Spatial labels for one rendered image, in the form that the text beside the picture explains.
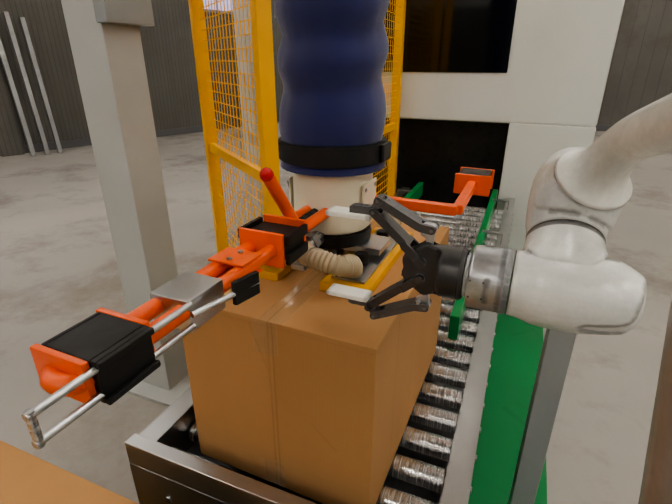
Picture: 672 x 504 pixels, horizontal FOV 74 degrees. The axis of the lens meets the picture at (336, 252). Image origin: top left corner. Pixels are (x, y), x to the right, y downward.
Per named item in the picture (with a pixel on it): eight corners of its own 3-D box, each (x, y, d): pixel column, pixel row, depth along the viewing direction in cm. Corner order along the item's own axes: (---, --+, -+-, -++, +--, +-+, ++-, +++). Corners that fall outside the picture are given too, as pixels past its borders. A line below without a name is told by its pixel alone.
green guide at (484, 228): (491, 202, 276) (493, 188, 272) (509, 204, 272) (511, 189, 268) (447, 338, 140) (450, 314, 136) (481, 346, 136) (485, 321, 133)
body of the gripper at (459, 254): (466, 257, 58) (398, 246, 61) (459, 313, 61) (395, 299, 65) (474, 237, 64) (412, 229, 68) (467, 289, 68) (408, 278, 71)
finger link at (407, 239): (419, 270, 64) (426, 265, 63) (365, 213, 64) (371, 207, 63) (425, 260, 67) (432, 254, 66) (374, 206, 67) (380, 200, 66)
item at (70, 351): (109, 342, 53) (100, 306, 51) (157, 358, 50) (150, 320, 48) (41, 387, 45) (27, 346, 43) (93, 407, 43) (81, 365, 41)
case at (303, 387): (317, 321, 150) (315, 207, 134) (436, 350, 135) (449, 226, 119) (200, 453, 99) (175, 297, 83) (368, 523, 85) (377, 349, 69)
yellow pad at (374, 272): (375, 233, 115) (376, 215, 113) (413, 239, 111) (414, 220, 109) (318, 291, 86) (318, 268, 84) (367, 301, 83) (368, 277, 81)
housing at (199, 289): (188, 298, 63) (184, 269, 61) (228, 308, 61) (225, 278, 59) (152, 322, 57) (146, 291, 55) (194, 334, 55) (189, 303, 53)
